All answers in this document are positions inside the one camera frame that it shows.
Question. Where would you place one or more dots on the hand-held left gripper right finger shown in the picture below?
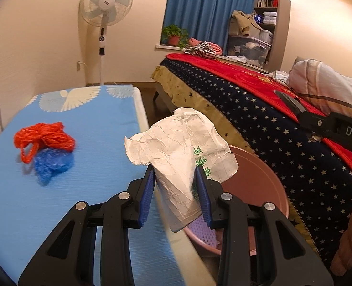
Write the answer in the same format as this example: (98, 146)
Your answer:
(202, 196)

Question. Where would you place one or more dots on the pink plastic basin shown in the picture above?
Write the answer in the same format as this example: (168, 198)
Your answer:
(253, 184)

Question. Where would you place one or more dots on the white cloth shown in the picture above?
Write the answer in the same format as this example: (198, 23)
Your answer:
(279, 77)

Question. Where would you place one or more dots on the lilac bubble wrap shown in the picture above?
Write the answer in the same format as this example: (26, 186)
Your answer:
(202, 232)

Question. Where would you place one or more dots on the wooden bookshelf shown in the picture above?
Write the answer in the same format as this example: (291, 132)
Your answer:
(268, 3)

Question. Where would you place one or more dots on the red navy star-print bedspread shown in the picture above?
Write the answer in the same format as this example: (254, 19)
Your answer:
(253, 119)

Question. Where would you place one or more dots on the blue curtain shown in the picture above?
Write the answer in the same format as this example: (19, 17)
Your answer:
(199, 9)

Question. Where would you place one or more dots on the khaki jacket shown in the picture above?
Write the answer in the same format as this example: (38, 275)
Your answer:
(241, 19)

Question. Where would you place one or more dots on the red plastic bag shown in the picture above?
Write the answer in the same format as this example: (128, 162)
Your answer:
(47, 137)

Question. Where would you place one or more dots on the white wall outlet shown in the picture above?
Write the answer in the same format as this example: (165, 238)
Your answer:
(79, 65)

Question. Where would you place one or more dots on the white standing fan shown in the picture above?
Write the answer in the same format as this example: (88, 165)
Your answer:
(106, 3)

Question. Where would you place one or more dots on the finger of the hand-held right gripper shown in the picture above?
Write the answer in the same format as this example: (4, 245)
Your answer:
(290, 102)

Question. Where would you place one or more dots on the pink cloth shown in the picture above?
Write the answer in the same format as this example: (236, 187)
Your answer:
(216, 47)

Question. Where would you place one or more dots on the zebra-striped cloth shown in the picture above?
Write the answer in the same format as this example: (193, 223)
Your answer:
(204, 50)

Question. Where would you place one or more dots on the white plastic bag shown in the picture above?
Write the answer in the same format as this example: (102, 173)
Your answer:
(170, 149)

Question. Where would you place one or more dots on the plaid pillow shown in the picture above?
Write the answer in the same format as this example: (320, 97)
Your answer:
(322, 80)

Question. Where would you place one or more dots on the blue bird-print mat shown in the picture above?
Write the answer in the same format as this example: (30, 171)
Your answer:
(89, 155)

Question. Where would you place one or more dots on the clear plastic storage bin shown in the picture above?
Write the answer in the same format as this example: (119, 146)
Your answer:
(247, 47)

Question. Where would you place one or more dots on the person's right hand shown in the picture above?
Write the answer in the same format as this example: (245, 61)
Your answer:
(349, 244)

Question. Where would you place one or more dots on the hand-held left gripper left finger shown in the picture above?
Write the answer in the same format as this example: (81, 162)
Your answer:
(147, 196)

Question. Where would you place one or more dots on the blue plastic bag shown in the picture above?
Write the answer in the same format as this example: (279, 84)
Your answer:
(53, 161)

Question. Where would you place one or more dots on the potted green plant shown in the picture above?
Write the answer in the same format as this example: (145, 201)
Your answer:
(173, 39)

